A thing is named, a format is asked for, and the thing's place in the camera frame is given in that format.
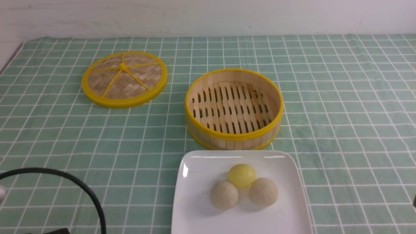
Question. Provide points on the yellow steamed bun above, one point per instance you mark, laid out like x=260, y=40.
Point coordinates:
x=242, y=175

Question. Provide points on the beige steamed bun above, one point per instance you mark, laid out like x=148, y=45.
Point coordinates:
x=224, y=195
x=263, y=192

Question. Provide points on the beige steamed bun on plate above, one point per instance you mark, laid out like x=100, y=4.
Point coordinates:
x=224, y=195

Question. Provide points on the white square plate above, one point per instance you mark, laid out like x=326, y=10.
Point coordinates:
x=193, y=212

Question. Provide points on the yellow bamboo steamer basket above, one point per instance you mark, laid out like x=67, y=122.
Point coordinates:
x=233, y=109

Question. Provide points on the yellow woven steamer lid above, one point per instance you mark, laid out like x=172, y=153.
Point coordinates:
x=125, y=80

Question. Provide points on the green checkered tablecloth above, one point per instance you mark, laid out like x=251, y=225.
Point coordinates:
x=349, y=123

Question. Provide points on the black object bottom left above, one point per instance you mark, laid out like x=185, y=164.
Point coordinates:
x=59, y=231

